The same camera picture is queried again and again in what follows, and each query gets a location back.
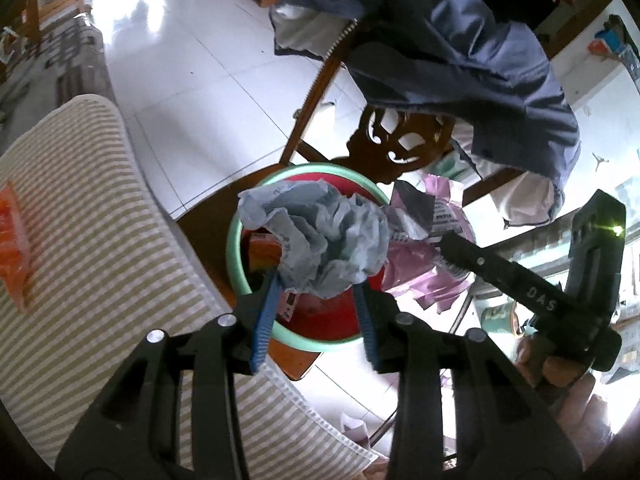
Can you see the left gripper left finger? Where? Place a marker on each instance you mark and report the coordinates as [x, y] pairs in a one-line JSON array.
[[169, 411]]

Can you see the pink snack bag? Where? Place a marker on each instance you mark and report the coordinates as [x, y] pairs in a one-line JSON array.
[[419, 216]]

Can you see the navy blue jacket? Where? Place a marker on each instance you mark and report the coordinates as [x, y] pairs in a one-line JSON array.
[[452, 58]]

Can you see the striped beige table mat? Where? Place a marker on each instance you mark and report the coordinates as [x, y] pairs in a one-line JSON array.
[[105, 269]]

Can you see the grey paper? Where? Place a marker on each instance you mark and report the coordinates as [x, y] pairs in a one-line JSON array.
[[329, 242]]

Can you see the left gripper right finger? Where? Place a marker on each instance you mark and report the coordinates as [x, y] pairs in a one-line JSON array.
[[464, 411]]

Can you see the patterned grey rug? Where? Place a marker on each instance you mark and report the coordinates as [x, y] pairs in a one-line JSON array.
[[69, 61]]

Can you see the carved wooden chair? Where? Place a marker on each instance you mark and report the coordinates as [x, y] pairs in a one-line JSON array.
[[379, 153]]

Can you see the person's right hand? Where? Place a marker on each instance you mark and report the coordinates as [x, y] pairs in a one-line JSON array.
[[582, 414]]

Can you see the orange snack bag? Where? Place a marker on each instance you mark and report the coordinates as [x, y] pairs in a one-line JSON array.
[[15, 249]]

